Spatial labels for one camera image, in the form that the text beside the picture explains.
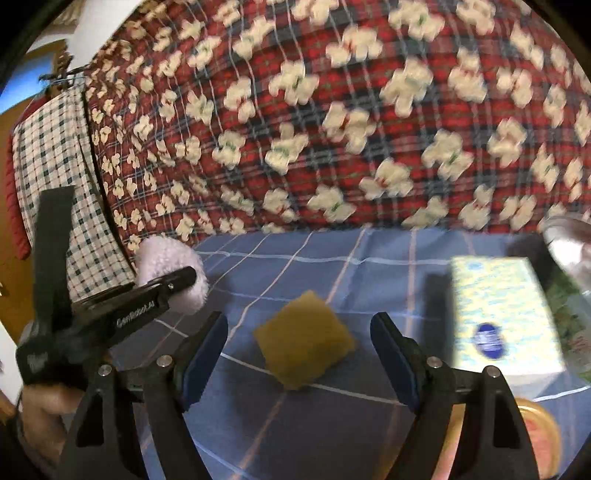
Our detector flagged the red plaid bear-print blanket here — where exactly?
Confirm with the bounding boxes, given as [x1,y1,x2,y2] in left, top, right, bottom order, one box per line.
[85,0,591,252]

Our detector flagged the yellow blue patterned tissue box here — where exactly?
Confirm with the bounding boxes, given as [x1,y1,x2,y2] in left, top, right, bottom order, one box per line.
[450,256,568,400]

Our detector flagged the white towel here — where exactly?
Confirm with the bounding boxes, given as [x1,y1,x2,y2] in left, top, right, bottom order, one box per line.
[134,237,209,316]

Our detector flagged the person's left hand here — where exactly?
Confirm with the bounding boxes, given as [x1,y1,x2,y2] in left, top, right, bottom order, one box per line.
[21,383,88,467]

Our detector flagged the red quilted cloth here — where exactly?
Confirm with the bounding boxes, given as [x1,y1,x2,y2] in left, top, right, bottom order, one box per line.
[6,134,31,261]

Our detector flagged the green white checked cloth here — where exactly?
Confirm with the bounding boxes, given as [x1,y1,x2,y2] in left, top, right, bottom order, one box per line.
[11,85,137,303]

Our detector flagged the round metal cookie tin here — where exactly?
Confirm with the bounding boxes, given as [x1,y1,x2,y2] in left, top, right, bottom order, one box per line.
[538,213,591,384]

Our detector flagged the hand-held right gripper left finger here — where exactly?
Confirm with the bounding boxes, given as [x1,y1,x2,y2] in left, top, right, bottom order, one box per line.
[55,311,229,480]

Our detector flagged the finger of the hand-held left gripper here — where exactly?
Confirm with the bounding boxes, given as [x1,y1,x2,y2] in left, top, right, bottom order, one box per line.
[131,266,198,319]

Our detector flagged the golden round tin lid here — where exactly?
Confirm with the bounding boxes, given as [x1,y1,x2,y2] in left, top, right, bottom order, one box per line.
[434,398,561,480]

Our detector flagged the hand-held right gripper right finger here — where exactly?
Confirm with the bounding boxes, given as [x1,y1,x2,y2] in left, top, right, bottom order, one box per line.
[370,312,541,480]

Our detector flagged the blue checked bedsheet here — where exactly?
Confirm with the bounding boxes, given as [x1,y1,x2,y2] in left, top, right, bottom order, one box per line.
[106,226,591,480]

